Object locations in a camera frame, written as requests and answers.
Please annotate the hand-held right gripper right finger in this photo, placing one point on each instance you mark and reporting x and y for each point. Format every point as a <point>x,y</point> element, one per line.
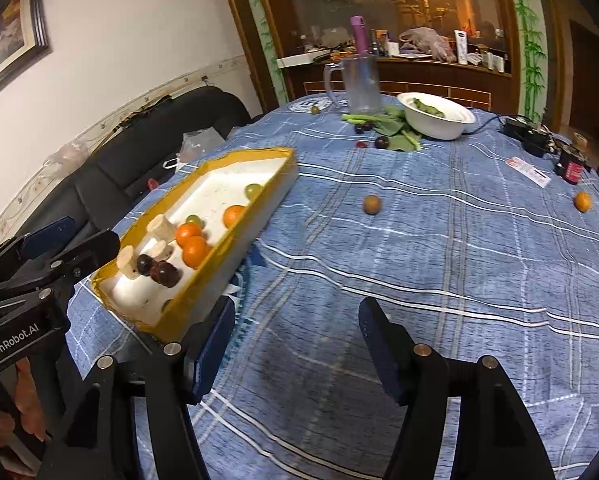
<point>385,350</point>

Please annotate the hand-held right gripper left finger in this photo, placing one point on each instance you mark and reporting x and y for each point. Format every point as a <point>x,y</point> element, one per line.
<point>213,342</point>

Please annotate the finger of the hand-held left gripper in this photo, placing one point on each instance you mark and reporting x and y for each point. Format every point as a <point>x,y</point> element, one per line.
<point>49,232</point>
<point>94,246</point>

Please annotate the beige cylindrical chunk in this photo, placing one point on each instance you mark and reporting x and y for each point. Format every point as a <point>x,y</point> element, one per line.
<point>132,260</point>
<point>162,227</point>

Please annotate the white foam tray yellow rim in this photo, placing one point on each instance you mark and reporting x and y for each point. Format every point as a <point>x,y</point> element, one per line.
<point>262,222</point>

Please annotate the black leather sofa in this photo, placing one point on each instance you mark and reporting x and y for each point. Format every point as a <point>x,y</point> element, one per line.
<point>104,180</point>

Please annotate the blue plaid tablecloth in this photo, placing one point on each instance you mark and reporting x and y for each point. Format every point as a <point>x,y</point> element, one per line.
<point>429,285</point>

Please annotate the crumpled clear plastic bag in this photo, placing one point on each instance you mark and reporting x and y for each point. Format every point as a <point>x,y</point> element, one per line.
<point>66,152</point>

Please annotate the white red plastic bag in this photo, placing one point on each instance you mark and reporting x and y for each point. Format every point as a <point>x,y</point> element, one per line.
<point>172,162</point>

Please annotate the brown round kiwi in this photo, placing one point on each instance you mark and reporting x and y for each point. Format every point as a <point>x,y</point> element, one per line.
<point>372,204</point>

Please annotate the framed picture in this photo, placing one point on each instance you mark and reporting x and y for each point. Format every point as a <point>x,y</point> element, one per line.
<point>9,30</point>

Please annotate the green leafy vegetable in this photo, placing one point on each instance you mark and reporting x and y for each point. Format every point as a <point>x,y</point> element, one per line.
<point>392,125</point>

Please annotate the red white card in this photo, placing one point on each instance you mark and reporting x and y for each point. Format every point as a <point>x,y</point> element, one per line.
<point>529,172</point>

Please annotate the white bowl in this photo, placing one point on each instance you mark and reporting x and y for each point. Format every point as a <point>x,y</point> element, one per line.
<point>439,127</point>

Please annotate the green vegetable pieces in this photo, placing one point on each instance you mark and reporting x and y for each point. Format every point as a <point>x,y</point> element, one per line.
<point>427,106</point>

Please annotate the black power adapter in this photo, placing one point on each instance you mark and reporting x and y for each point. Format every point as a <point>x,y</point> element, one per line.
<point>524,135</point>

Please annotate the wooden cabinet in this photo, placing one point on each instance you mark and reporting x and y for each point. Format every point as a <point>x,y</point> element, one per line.
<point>244,35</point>

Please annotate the black red device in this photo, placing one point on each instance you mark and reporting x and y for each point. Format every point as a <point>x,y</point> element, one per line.
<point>572,167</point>

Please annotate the clear glass mug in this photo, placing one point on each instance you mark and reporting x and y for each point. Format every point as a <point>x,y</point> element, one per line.
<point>362,85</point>

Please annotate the flat white box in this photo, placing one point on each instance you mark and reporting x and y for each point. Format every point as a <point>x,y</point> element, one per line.
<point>299,60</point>

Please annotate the white carton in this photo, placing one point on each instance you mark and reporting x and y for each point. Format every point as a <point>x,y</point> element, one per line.
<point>461,47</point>

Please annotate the pink plastic bag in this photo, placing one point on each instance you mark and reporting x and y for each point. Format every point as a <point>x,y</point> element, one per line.
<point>427,40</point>

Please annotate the purple bottle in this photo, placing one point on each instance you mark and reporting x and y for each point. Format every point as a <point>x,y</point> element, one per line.
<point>360,35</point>

